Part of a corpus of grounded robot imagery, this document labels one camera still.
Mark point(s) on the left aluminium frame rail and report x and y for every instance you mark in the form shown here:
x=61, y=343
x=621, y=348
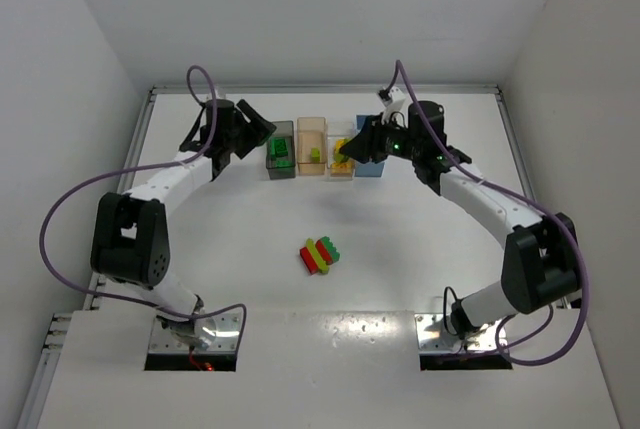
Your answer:
x=115, y=211

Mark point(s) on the grey transparent container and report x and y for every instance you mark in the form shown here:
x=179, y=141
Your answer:
x=280, y=159

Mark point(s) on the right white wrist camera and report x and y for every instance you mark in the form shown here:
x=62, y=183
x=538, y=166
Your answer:
x=393, y=100

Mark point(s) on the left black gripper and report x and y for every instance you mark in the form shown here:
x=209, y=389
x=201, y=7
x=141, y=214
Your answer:
x=248, y=125

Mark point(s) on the orange transparent container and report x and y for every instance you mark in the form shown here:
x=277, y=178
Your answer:
x=311, y=146

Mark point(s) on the back aluminium frame rail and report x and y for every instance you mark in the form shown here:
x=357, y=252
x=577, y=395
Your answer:
x=355, y=88

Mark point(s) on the red green lego stack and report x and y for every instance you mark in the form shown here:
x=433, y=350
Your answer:
x=318, y=256

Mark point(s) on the clear transparent container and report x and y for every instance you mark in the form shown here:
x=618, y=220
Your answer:
x=338, y=130

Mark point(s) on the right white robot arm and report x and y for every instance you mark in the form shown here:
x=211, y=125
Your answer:
x=539, y=266

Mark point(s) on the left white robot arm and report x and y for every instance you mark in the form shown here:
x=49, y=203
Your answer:
x=131, y=238

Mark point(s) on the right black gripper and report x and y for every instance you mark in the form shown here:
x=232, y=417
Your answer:
x=373, y=137

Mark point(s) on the blue container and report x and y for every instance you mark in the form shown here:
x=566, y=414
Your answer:
x=371, y=169

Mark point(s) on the small lime green lego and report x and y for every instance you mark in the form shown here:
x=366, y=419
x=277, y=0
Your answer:
x=315, y=155

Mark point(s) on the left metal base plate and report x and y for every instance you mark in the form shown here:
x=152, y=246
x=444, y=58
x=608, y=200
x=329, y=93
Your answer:
x=217, y=335

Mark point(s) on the lime green lego brick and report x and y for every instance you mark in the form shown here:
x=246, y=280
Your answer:
x=338, y=157

